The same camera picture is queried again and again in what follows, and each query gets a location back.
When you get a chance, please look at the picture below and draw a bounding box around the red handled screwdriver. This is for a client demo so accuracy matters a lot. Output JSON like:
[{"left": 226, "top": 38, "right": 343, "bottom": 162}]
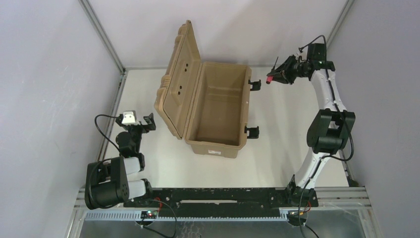
[{"left": 266, "top": 57, "right": 278, "bottom": 84}]

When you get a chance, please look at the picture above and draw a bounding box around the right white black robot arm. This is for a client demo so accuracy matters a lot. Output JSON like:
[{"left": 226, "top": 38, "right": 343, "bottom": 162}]
[{"left": 266, "top": 43, "right": 356, "bottom": 207}]

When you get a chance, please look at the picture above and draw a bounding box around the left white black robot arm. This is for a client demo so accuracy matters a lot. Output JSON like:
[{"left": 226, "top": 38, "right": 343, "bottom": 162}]
[{"left": 84, "top": 111, "right": 156, "bottom": 210}]

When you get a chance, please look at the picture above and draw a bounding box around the upper black bin latch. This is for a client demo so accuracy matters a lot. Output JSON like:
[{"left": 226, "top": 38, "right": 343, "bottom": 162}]
[{"left": 248, "top": 80, "right": 262, "bottom": 91}]

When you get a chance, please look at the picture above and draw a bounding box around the black bin latch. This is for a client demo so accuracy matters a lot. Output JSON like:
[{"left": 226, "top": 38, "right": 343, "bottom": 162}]
[
  {"left": 244, "top": 126, "right": 260, "bottom": 139},
  {"left": 248, "top": 80, "right": 262, "bottom": 91}
]

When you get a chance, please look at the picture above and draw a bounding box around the tan plastic storage bin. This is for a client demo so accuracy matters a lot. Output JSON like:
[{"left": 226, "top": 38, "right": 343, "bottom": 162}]
[{"left": 154, "top": 20, "right": 252, "bottom": 158}]

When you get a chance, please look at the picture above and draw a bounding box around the lower black bin latch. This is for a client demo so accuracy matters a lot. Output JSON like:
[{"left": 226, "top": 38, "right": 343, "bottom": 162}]
[{"left": 244, "top": 126, "right": 260, "bottom": 139}]

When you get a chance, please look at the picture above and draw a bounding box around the left controller board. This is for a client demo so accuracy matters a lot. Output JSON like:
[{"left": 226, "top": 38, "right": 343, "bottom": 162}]
[{"left": 141, "top": 210, "right": 158, "bottom": 220}]

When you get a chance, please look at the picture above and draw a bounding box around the controller board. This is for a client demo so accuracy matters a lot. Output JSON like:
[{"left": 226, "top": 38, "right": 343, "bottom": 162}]
[
  {"left": 141, "top": 210, "right": 158, "bottom": 220},
  {"left": 287, "top": 211, "right": 307, "bottom": 227}
]

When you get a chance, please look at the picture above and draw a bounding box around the right controller board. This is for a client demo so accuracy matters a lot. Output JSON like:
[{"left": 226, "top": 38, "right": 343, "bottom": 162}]
[{"left": 287, "top": 211, "right": 307, "bottom": 227}]

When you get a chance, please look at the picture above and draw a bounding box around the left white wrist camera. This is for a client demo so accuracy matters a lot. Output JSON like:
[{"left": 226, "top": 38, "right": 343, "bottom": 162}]
[{"left": 121, "top": 111, "right": 137, "bottom": 125}]

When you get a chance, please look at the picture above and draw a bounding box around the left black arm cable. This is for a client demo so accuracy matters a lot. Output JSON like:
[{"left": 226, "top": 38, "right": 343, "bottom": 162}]
[{"left": 94, "top": 114, "right": 123, "bottom": 155}]

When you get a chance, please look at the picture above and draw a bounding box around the black mounting base rail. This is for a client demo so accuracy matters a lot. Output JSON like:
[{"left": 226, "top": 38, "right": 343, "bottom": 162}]
[{"left": 123, "top": 187, "right": 318, "bottom": 218}]

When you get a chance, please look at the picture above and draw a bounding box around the perforated metal cable tray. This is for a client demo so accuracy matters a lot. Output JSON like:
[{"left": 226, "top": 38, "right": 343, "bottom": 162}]
[{"left": 84, "top": 210, "right": 289, "bottom": 222}]

